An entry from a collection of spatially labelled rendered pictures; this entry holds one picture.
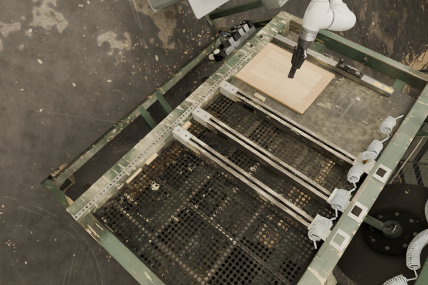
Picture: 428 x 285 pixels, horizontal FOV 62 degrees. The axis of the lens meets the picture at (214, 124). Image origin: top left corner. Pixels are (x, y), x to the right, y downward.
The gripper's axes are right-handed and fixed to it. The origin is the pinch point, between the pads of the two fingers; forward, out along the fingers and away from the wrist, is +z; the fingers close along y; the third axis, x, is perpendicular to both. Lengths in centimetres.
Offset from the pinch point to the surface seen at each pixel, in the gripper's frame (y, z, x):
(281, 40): -78, 11, 29
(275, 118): -8.7, 37.6, 6.7
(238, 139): -3, 51, -16
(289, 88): -35, 29, 25
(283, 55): -65, 18, 28
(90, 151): -56, 112, -105
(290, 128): 0.3, 37.9, 14.0
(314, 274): 83, 65, 3
